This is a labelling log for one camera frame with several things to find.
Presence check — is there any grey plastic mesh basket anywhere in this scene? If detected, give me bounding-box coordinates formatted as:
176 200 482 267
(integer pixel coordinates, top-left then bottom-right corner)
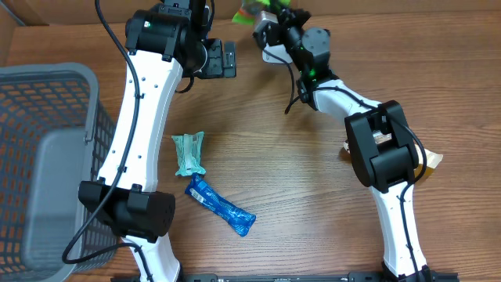
1 63 117 281

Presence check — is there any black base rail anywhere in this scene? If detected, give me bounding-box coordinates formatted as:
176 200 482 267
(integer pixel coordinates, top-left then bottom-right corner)
183 270 460 282

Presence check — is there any green snack bag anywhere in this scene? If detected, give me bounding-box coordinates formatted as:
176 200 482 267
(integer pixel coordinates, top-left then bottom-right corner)
232 0 277 25

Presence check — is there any blue snack packet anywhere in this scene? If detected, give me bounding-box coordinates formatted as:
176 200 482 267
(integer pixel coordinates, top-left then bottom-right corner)
185 174 257 237

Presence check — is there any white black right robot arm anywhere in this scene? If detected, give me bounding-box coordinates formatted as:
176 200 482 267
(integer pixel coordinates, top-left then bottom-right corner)
258 1 434 281

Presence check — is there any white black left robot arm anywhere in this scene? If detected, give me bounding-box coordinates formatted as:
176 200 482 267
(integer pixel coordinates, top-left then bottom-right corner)
78 0 236 281

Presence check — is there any white barcode scanner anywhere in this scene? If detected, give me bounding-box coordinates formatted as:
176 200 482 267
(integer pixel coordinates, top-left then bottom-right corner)
262 44 293 63

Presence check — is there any beige brown nut snack bag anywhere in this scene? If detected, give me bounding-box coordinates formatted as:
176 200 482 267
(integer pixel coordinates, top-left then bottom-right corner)
340 141 443 180

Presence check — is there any light teal snack packet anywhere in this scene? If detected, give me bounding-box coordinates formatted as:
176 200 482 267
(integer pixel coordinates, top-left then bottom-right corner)
171 132 206 176

